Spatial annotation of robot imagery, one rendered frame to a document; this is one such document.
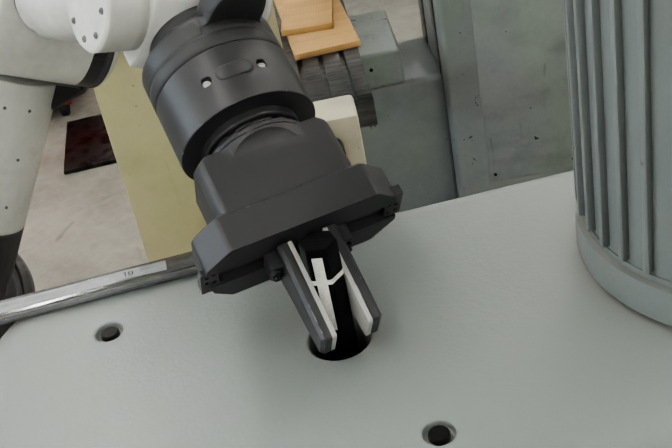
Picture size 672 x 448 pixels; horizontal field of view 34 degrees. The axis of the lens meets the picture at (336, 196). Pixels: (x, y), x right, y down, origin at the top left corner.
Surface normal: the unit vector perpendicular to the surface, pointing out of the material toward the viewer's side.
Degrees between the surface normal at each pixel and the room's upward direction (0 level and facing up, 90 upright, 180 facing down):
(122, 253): 0
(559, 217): 0
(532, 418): 0
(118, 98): 90
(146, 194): 90
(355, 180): 30
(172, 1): 92
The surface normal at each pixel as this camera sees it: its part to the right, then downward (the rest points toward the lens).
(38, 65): 0.29, 0.81
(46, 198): -0.17, -0.83
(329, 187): 0.06, -0.51
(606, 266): -0.90, 0.35
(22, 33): 0.58, 0.15
